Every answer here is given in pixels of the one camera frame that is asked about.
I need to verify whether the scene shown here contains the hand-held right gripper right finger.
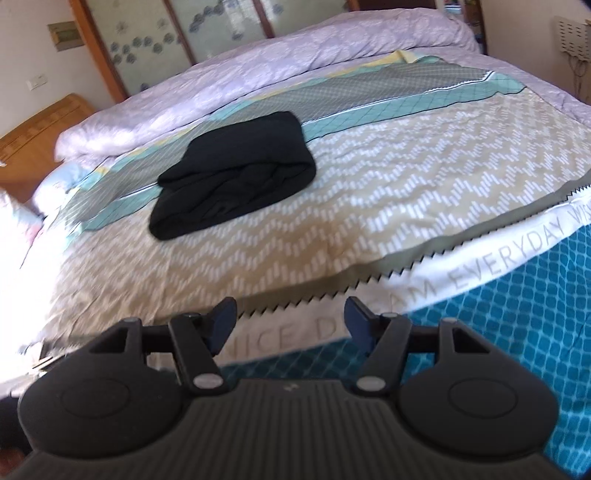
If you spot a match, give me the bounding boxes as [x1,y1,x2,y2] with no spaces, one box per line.
[344,296,502,396]

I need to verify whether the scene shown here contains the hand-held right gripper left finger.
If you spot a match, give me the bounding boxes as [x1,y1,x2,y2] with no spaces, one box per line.
[89,296,238,396]

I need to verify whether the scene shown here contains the black pants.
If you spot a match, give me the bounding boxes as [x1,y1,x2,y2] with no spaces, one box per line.
[148,110,318,241]

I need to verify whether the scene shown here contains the patterned bed sheet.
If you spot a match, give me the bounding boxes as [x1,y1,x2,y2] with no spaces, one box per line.
[0,50,591,477]

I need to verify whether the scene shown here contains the light blue pillow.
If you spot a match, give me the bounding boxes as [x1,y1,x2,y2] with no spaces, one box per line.
[31,161,94,214]

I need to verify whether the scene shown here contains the wooden headboard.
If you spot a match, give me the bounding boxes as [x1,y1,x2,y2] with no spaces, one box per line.
[0,93,96,205]

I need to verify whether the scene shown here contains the lilac quilt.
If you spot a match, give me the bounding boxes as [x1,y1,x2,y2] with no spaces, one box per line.
[54,8,479,161]

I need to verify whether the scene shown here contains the wardrobe with printed glass doors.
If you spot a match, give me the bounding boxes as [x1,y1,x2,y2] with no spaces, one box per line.
[68,0,362,103]

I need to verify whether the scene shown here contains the wall panel box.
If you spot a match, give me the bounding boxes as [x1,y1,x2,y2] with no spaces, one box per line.
[47,20,85,52]

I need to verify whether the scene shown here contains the white cable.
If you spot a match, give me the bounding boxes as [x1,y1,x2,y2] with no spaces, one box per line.
[568,48,587,100]

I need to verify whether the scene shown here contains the white perforated wall box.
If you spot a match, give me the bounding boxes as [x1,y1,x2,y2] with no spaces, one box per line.
[553,15,591,61]

